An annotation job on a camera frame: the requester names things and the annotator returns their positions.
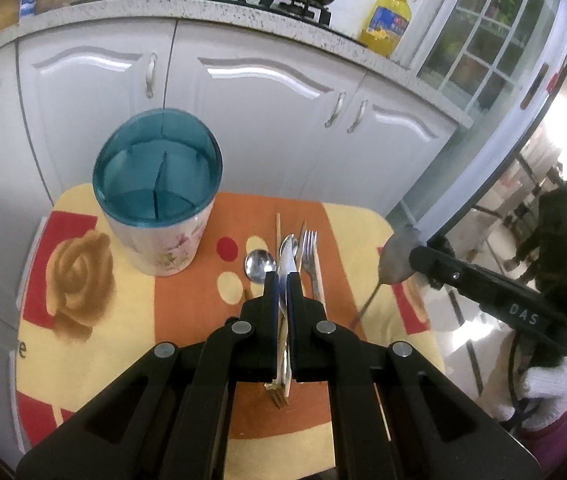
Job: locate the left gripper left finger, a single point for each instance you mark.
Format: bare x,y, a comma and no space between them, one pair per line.
167,416

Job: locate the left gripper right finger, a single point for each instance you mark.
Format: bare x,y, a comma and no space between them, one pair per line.
394,415

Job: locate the steel spoon round bowl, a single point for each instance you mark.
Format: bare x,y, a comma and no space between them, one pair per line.
257,264

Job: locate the steel fork wooden handle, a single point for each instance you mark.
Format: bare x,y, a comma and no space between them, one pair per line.
311,264

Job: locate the steel spoon oval bowl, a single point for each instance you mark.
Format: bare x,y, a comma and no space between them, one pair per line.
287,253

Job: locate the light wooden chopstick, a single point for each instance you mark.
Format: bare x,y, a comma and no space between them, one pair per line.
283,329

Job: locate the white ceramic spoon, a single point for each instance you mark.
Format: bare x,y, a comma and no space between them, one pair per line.
394,269

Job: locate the white gloved hand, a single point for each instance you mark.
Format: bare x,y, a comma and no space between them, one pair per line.
548,385

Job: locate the orange yellow patterned mat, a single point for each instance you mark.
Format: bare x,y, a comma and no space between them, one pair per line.
61,365

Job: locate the teal floral utensil holder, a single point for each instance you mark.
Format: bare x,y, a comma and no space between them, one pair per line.
156,180

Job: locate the glass pane door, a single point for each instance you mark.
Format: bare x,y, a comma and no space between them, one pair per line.
494,62

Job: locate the yellow cooking oil bottle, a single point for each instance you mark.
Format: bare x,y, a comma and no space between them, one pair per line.
385,26

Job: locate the speckled stone countertop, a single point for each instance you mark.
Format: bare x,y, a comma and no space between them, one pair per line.
353,53

